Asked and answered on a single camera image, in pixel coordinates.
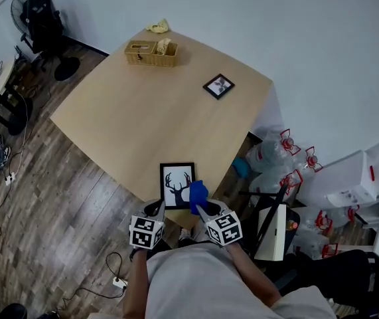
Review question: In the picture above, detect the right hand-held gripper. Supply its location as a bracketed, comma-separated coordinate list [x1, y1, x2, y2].
[195, 199, 244, 248]

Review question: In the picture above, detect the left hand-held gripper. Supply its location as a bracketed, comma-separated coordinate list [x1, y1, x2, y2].
[128, 199, 167, 251]

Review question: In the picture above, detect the blue cloth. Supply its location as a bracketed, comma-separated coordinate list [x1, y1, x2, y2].
[189, 179, 209, 215]

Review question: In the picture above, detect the black framed deer picture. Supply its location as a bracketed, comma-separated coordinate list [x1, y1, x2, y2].
[159, 162, 196, 211]

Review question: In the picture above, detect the small black flower picture frame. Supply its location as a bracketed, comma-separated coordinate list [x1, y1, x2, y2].
[202, 73, 236, 101]

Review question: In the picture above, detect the person's right forearm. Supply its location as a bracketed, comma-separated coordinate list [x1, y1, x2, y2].
[225, 243, 283, 307]

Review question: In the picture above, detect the person's left forearm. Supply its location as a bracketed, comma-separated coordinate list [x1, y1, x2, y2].
[122, 247, 151, 316]

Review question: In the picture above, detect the black swivel chair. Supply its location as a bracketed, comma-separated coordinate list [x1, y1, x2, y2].
[238, 183, 309, 295]

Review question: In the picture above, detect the teal plastic bag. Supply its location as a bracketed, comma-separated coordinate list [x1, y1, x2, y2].
[232, 156, 252, 179]

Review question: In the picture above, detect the white cardboard box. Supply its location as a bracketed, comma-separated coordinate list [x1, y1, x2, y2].
[254, 203, 287, 262]

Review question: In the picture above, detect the person's grey shirt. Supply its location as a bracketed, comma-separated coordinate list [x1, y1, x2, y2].
[88, 241, 338, 319]

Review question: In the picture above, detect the group of clear water jugs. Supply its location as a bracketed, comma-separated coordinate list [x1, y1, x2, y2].
[244, 128, 360, 259]

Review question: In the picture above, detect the white water dispenser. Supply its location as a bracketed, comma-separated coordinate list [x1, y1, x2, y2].
[295, 150, 379, 209]

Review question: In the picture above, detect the black mesh highback chair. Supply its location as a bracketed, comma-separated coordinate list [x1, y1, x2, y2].
[275, 249, 379, 312]

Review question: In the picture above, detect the wicker tissue basket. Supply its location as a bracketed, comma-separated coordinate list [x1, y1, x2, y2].
[124, 39, 179, 68]

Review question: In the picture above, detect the crumpled beige tissue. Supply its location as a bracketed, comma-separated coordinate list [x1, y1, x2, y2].
[155, 37, 172, 56]

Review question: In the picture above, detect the black standing fan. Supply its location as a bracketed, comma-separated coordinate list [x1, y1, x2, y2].
[10, 0, 81, 82]

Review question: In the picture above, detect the yellow cloth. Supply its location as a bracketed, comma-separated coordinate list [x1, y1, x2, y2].
[145, 18, 169, 33]

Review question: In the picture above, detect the white floor cable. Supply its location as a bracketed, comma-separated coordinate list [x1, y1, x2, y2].
[8, 93, 33, 179]

